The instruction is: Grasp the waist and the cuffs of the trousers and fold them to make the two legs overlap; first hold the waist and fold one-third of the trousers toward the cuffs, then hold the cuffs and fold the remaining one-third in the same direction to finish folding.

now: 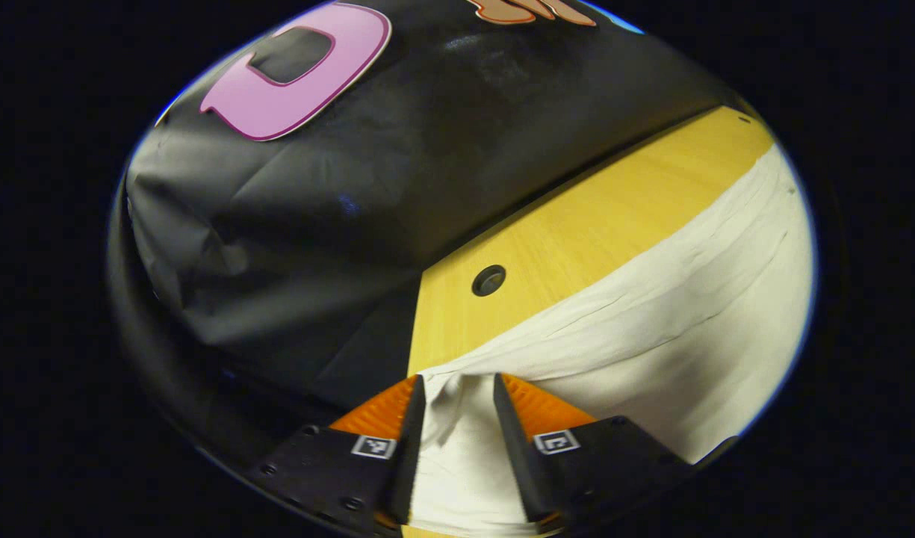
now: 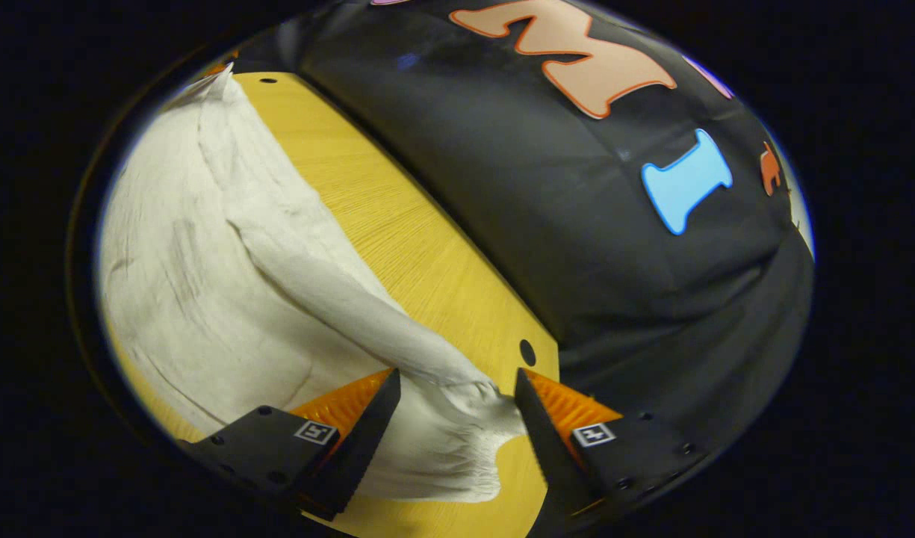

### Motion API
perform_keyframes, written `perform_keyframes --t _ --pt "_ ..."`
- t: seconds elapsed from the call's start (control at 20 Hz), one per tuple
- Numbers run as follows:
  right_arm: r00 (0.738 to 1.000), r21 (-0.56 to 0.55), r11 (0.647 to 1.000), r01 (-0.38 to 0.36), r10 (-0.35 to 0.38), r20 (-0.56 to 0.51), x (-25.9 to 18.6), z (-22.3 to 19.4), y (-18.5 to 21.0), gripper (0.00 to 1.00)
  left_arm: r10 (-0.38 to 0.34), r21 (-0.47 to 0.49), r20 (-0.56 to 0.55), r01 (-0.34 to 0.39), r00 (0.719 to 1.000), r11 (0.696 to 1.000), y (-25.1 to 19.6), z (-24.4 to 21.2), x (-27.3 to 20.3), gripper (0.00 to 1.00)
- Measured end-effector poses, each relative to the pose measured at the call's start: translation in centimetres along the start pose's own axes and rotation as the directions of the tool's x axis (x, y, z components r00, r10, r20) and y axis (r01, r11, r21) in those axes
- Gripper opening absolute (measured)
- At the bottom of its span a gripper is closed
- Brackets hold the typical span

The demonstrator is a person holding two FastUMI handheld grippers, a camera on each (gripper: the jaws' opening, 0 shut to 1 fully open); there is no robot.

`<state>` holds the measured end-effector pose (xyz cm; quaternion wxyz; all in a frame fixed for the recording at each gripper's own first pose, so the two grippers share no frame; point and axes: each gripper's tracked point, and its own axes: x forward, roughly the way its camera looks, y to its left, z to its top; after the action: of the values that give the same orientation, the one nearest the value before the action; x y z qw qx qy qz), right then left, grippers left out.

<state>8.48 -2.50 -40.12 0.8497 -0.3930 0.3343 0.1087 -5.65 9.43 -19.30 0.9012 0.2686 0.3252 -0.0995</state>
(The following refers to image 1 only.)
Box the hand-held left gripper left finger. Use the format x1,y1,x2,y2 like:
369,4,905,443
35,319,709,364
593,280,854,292
245,374,427,536

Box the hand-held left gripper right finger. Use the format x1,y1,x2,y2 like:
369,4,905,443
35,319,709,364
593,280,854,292
491,371,695,533

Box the white jeans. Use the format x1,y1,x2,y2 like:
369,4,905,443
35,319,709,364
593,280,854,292
409,146,816,538

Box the black backdrop cloth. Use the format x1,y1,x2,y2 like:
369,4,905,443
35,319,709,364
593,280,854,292
110,0,734,449

